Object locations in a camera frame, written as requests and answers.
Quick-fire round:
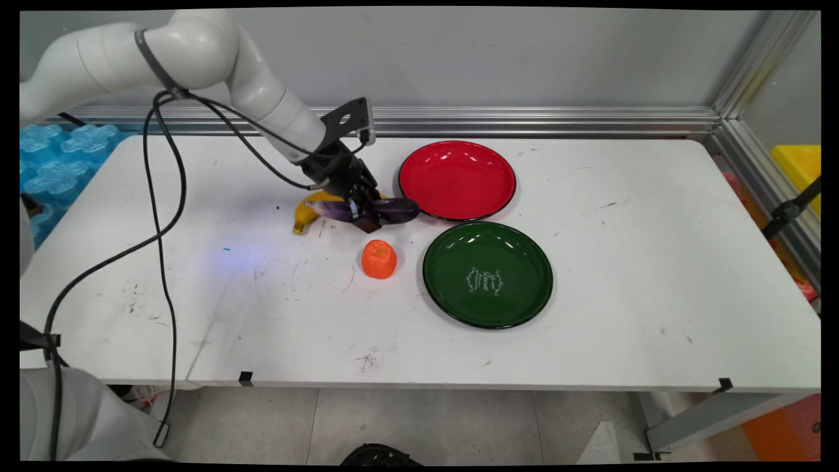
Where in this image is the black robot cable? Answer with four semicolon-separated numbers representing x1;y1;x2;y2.
41;29;368;460

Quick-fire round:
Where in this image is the black stand clamp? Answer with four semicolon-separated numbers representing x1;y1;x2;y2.
760;177;821;241

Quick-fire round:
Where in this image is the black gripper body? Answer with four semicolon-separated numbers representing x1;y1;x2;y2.
300;140;380;205

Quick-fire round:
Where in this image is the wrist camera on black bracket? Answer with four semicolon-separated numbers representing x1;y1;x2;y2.
319;97;377;148

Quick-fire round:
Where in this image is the orange toy fruit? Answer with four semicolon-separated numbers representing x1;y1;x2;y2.
361;239;399;281

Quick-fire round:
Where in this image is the aluminium frame rail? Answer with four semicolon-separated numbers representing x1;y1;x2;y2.
46;105;722;140

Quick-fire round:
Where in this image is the red plate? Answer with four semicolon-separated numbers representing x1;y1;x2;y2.
398;140;517;222

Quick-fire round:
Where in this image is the yellow banana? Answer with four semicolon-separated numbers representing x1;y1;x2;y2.
292;190;389;235

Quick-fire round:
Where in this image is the black object on floor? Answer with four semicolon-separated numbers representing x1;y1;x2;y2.
340;443;423;466

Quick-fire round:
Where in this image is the blue foam mat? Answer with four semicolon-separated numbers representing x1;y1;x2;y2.
20;122;123;250

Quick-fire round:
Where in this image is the purple eggplant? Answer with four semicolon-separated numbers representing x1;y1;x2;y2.
305;197;420;227

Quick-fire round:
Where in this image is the orange box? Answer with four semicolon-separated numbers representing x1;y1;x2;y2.
741;395;821;462

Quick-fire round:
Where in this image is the grey table leg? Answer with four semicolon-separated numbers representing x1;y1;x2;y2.
633;392;813;461

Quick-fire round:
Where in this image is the green plate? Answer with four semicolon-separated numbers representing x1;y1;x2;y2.
421;221;555;330

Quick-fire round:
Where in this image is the yellow box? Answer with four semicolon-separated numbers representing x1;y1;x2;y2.
770;144;821;217

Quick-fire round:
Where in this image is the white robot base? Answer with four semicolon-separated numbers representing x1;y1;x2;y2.
20;366;172;462

